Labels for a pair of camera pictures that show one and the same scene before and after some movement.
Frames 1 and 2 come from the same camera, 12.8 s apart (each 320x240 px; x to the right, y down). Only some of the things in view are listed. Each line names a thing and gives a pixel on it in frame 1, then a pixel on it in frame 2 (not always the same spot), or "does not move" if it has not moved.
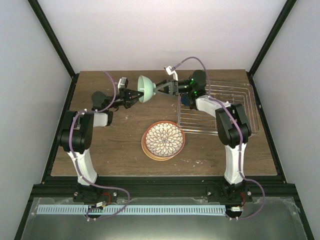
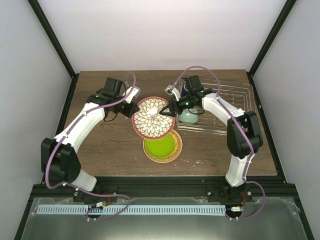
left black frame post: (41, 17) does not move
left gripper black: (125, 98) -> (133, 109)
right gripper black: (173, 88) -> (178, 110)
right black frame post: (278, 24) does not move
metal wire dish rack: (195, 122) does not move
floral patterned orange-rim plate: (164, 138) -> (149, 122)
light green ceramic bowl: (145, 85) -> (189, 116)
